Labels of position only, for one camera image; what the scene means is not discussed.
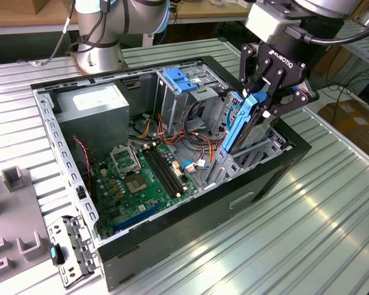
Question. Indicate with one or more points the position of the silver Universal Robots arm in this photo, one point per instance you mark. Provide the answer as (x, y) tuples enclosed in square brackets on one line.
[(95, 55)]

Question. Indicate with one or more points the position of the black blue retainer tab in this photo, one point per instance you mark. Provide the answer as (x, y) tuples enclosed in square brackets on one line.
[(57, 253)]

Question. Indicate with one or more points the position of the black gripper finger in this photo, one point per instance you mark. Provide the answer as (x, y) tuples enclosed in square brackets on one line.
[(298, 99), (247, 67)]

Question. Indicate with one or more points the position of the grey metal disk bay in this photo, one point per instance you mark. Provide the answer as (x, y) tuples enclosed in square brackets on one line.
[(224, 167)]

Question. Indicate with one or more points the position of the hard disk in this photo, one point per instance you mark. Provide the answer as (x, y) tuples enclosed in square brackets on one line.
[(249, 132)]

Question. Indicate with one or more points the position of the black case latch button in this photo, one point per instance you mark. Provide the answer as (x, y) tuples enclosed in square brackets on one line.
[(80, 193)]

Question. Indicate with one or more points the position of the silver expansion slot retainer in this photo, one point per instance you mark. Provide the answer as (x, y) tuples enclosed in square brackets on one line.
[(77, 246)]

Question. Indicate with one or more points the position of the grey optical drive cage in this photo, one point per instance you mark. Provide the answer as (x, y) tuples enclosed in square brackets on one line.
[(175, 107)]

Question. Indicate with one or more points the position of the grey parts rack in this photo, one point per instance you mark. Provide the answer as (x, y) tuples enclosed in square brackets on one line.
[(15, 212)]

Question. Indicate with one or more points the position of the large flat cardboard box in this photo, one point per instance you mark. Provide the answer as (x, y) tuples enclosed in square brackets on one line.
[(353, 123)]

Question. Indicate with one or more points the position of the green motherboard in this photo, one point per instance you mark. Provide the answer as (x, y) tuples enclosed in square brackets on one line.
[(135, 206)]

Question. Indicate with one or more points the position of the CPU socket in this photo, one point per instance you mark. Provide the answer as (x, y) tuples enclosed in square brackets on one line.
[(136, 183)]

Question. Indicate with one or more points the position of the blue expansion slot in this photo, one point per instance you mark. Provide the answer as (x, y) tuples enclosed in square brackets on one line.
[(135, 218)]

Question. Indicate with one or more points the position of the black RAM slot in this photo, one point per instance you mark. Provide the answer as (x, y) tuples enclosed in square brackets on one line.
[(158, 172), (166, 172), (162, 172), (170, 172)]

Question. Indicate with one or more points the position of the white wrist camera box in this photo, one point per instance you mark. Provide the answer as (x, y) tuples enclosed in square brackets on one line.
[(267, 24)]

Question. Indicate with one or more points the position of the metal slat side table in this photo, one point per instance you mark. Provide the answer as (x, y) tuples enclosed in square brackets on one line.
[(366, 52)]

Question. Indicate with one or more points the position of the blue drive cage latch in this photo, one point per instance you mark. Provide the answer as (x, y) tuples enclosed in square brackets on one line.
[(180, 81)]

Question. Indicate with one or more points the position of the black open PC case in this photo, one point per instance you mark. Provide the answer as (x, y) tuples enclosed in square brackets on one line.
[(184, 227)]

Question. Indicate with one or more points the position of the grey power supply unit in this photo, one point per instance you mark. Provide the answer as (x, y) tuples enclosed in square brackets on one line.
[(92, 123)]

